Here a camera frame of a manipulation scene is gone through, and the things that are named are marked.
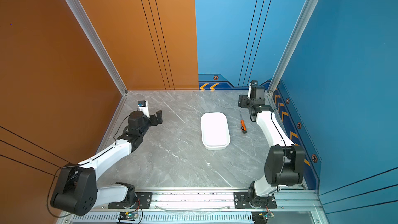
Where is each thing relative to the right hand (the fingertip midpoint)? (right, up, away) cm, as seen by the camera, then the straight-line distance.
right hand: (248, 98), depth 89 cm
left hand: (-54, -6, -2) cm, 54 cm away
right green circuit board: (+1, -56, -18) cm, 59 cm away
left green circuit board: (-61, -55, -18) cm, 84 cm away
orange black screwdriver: (-1, -17, +11) cm, 20 cm away
